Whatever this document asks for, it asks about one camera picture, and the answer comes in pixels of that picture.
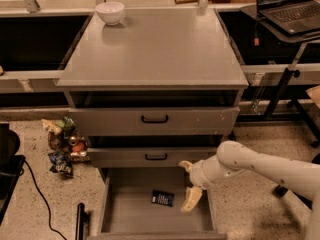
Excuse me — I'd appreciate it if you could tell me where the grey top drawer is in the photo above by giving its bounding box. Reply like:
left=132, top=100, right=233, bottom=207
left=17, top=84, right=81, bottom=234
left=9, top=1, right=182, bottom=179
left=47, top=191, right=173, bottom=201
left=70, top=107, right=239, bottom=136

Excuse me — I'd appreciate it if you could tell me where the white bowl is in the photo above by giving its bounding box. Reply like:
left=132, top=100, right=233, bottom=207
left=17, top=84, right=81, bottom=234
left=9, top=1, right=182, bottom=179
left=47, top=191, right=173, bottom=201
left=95, top=2, right=125, bottom=25

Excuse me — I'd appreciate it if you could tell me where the grey middle drawer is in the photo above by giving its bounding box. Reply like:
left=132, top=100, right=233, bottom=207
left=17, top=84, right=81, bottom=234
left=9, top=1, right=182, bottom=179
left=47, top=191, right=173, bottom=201
left=87, top=147, right=216, bottom=168

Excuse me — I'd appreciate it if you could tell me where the grey drawer cabinet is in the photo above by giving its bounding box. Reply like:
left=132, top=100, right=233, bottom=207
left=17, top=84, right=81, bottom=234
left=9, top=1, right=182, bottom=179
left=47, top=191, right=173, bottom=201
left=55, top=6, right=249, bottom=240

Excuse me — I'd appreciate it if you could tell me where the black laptop stand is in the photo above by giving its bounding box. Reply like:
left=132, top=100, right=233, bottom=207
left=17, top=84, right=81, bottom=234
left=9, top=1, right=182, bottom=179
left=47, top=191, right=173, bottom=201
left=238, top=5, right=320, bottom=147

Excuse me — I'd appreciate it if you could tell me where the grey bottom drawer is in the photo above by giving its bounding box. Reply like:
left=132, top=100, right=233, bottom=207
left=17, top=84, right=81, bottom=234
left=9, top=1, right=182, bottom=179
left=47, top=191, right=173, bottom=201
left=88, top=167, right=227, bottom=240

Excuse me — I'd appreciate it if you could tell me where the blue snack bag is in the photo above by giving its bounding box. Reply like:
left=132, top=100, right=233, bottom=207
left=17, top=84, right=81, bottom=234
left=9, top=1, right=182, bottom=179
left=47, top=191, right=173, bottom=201
left=48, top=152, right=73, bottom=177

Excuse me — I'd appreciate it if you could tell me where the black laptop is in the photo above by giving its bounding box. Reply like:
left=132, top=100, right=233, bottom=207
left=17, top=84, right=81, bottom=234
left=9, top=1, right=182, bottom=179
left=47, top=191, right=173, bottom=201
left=256, top=0, right=320, bottom=35

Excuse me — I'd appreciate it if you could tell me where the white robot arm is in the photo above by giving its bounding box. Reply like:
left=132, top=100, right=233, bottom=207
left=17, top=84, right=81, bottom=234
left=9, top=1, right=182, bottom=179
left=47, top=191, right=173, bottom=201
left=179, top=141, right=320, bottom=240

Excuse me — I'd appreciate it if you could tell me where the black post near drawer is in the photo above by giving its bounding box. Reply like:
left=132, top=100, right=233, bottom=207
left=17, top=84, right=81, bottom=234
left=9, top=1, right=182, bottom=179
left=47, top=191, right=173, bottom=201
left=75, top=203, right=90, bottom=240

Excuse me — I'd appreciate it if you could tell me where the wooden stick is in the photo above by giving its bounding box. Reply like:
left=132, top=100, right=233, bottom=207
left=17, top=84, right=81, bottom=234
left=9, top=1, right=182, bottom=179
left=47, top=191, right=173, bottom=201
left=174, top=0, right=214, bottom=5

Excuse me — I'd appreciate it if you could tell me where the pile of snack items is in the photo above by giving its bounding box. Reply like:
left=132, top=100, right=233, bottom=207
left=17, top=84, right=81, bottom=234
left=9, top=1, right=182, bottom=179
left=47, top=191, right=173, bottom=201
left=41, top=116, right=90, bottom=163

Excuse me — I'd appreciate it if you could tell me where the black power cable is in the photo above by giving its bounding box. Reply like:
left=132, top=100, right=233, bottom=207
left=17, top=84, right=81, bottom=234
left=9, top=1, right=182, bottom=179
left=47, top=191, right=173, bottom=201
left=23, top=159, right=69, bottom=240

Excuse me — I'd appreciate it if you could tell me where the black office chair base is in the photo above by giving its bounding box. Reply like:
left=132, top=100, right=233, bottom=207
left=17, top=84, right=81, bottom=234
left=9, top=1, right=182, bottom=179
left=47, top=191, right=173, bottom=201
left=273, top=153, right=320, bottom=209

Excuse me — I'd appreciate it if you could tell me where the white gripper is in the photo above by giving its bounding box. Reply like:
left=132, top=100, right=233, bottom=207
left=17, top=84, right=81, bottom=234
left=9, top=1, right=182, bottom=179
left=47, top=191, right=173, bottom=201
left=179, top=156, right=220, bottom=213

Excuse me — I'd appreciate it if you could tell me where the grey drawer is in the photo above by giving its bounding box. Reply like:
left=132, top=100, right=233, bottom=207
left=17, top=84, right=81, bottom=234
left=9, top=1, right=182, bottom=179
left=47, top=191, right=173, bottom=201
left=70, top=107, right=239, bottom=136
left=88, top=167, right=227, bottom=240
left=87, top=147, right=216, bottom=168

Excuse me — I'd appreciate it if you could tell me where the black device on floor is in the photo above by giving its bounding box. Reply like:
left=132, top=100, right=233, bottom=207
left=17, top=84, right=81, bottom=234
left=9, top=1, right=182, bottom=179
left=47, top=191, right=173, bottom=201
left=0, top=123, right=25, bottom=225

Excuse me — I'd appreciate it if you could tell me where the dark blue rxbar wrapper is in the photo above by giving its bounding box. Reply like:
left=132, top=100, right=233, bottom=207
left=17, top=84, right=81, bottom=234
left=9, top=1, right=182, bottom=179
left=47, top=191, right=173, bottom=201
left=151, top=190, right=174, bottom=207

